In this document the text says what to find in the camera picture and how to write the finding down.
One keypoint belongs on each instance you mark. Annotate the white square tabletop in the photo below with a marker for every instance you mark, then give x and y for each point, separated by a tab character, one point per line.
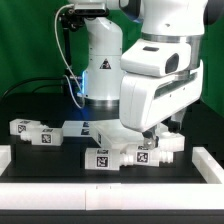
112	135

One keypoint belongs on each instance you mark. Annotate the white fence bar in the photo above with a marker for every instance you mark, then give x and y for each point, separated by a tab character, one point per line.
30	196
207	166
5	157

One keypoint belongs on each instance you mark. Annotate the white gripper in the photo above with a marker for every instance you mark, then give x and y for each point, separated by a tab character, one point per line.
145	101

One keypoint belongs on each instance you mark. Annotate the white fiducial marker sheet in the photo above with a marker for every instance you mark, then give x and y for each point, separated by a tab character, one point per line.
76	129

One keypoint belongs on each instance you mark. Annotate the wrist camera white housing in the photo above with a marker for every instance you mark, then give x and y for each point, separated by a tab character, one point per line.
156	59

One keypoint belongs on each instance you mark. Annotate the white front fence bar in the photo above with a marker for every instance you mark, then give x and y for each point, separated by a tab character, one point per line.
30	196

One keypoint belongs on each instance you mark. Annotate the black camera on stand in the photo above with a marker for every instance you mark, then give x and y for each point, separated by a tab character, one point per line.
70	23

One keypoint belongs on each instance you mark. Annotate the white right fence bar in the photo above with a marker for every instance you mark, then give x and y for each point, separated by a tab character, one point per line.
207	166

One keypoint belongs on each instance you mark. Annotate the white left fence bar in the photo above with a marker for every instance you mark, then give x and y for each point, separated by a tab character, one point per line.
5	157

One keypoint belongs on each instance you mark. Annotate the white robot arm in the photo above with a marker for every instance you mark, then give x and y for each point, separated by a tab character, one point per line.
114	26

